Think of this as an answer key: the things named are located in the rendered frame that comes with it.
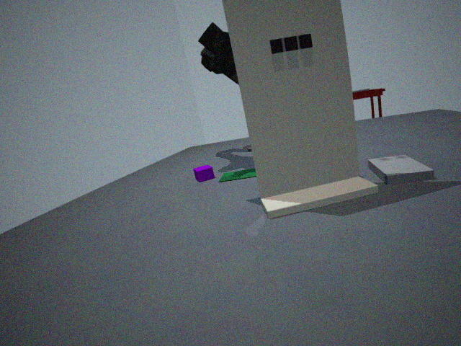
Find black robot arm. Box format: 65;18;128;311
198;22;239;85

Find purple block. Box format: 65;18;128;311
193;165;215;182

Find grey panel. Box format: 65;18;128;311
222;0;378;218

